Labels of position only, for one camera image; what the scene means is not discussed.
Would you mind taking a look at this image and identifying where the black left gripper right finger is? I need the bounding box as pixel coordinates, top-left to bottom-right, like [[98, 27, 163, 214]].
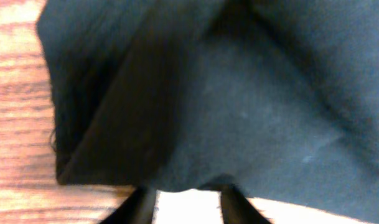
[[220, 185, 271, 224]]

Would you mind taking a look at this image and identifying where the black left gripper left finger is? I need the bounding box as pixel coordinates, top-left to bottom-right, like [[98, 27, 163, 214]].
[[100, 187, 157, 224]]

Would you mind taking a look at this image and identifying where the black t-shirt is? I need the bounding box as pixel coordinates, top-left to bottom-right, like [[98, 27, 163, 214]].
[[37, 0, 379, 223]]

